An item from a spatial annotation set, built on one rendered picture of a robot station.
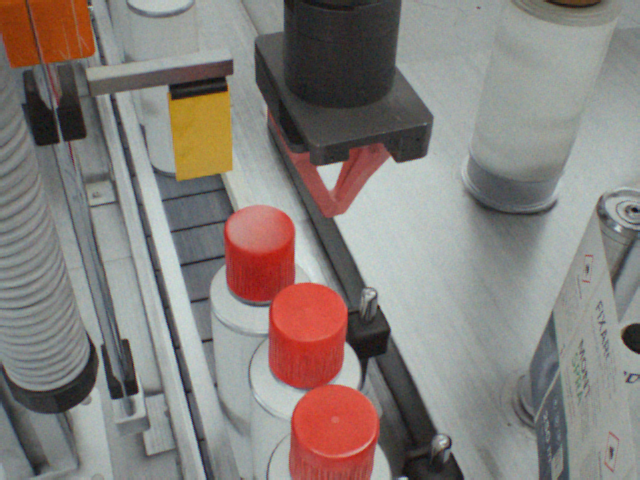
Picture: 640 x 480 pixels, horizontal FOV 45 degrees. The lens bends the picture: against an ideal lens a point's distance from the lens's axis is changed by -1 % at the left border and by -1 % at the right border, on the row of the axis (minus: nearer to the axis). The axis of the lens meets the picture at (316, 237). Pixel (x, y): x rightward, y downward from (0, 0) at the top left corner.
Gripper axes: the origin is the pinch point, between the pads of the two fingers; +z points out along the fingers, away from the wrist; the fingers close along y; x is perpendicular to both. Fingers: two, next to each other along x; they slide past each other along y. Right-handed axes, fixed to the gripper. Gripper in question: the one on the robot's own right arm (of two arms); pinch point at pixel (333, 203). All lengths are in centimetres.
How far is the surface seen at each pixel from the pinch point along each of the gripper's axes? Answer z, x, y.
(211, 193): 13.2, 4.3, 17.4
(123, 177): 13.2, 11.1, 21.8
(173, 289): 5.0, 10.2, 0.7
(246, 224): -7.1, 7.1, -7.0
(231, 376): 1.8, 8.9, -8.8
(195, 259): 13.2, 7.4, 10.3
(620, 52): 14, -44, 27
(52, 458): 15.3, 20.3, -2.3
